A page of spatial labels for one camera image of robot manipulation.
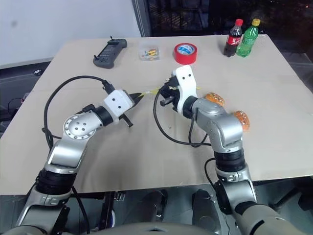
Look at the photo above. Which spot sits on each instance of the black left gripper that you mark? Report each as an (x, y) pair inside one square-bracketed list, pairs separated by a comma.
[(127, 121)]

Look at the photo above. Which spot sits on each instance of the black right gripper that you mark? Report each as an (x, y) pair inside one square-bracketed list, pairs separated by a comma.
[(171, 99)]

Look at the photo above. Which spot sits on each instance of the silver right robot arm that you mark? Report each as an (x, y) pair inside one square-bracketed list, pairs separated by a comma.
[(220, 122)]

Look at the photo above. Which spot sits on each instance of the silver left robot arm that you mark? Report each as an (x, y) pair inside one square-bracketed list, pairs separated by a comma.
[(71, 144)]

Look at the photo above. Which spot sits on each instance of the orange wrapped snack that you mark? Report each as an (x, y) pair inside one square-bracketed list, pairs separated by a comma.
[(215, 98), (243, 120)]

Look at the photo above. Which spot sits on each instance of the clear plastic box small parts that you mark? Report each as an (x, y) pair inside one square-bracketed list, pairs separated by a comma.
[(150, 52)]

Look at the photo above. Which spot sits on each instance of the red tape roll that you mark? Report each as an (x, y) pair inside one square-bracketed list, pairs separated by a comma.
[(185, 54)]

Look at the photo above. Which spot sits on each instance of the dark grey remote controller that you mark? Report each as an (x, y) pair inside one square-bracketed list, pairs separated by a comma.
[(109, 52)]

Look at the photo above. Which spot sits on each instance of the cola bottle red cap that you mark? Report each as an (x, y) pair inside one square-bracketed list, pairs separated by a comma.
[(232, 39)]

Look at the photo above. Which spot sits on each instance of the green soda bottle yellow cap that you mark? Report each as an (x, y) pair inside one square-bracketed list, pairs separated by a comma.
[(248, 40)]

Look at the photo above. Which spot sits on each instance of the dark rounded shape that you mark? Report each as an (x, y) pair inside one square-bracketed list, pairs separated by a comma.
[(154, 205), (203, 208)]

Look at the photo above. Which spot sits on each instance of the silver robot torso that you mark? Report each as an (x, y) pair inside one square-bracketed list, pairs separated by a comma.
[(156, 228)]

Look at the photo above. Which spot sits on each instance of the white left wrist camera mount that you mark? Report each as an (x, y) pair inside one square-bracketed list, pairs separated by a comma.
[(117, 101)]

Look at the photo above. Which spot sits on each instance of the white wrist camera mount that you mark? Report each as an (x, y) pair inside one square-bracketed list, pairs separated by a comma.
[(117, 101), (186, 85)]

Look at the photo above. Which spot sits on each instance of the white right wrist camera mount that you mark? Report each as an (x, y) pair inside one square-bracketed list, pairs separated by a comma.
[(186, 85)]

